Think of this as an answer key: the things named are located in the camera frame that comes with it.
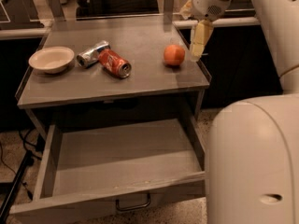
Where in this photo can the black stand leg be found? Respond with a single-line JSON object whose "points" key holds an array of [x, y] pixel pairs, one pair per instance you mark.
{"points": [[13, 187]]}

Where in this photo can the silver blue soda can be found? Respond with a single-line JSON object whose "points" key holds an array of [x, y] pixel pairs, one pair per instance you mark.
{"points": [[89, 56]]}

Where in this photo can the red soda can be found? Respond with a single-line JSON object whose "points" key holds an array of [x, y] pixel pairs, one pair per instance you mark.
{"points": [[114, 63]]}

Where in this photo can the orange fruit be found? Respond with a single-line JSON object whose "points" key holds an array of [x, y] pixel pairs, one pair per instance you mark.
{"points": [[174, 55]]}

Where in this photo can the white bowl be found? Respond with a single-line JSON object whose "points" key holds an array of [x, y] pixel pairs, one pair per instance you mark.
{"points": [[51, 60]]}

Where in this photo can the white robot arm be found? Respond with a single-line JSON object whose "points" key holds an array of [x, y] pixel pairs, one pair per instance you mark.
{"points": [[252, 153]]}

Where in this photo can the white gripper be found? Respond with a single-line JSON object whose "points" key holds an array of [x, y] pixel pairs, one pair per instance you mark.
{"points": [[206, 3]]}

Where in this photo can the metal drawer handle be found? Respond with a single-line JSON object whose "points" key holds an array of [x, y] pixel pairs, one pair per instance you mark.
{"points": [[133, 202]]}

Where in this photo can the grey open top drawer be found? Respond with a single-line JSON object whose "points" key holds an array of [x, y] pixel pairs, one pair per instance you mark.
{"points": [[83, 173]]}

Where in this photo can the grey cabinet counter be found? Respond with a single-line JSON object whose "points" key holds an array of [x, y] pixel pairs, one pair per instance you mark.
{"points": [[142, 48]]}

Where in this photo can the white horizontal rail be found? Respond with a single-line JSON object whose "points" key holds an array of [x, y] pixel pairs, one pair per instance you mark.
{"points": [[130, 22]]}

